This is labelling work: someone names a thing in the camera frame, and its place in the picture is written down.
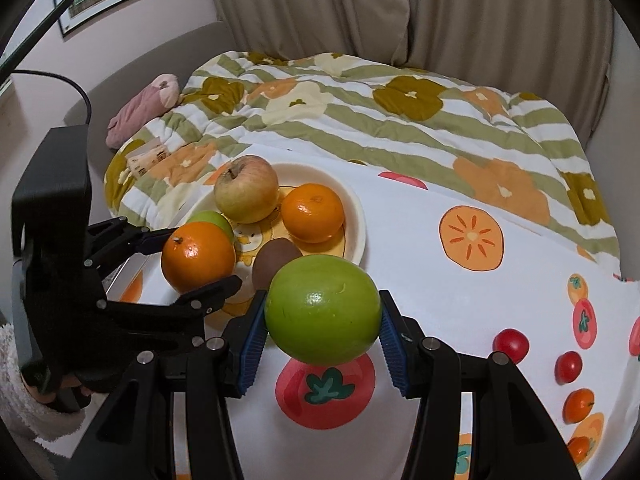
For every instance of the red cherry tomato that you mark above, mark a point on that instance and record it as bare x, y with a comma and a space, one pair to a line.
568, 367
510, 345

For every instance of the small tangerine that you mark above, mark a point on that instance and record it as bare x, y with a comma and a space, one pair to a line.
578, 449
578, 405

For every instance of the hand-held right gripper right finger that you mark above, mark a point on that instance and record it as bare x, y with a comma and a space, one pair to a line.
395, 345

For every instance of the small patterned packet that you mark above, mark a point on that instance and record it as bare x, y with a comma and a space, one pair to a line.
147, 158

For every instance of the person's left hand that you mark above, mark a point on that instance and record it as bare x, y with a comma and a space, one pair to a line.
50, 399

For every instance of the red-yellow apple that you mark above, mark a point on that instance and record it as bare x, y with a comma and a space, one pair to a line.
247, 190

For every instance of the pink pillow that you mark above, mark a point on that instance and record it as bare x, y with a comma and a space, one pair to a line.
142, 110

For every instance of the green apple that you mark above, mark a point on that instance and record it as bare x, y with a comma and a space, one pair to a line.
322, 310
215, 220

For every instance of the striped floral quilt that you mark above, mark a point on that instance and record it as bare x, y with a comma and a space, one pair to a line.
375, 130

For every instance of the white cloth with printed figures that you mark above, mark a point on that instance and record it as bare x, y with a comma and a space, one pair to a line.
450, 310

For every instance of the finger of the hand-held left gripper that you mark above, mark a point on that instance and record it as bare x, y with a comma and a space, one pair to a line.
130, 242
200, 302

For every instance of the beige upholstered bed frame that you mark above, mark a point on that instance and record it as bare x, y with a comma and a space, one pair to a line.
150, 60

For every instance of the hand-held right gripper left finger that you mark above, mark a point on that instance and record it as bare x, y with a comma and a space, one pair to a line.
252, 345

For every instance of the beige curtain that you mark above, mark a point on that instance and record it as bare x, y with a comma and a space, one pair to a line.
300, 5
500, 20

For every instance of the brown kiwi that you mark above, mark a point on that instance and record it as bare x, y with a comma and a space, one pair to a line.
274, 262

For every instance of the white fuzzy rug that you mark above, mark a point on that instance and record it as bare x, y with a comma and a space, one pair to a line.
20, 410

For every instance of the large orange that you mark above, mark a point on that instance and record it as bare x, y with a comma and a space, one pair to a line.
197, 257
312, 212

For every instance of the yellow duck plate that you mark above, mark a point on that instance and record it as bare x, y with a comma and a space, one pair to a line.
350, 210

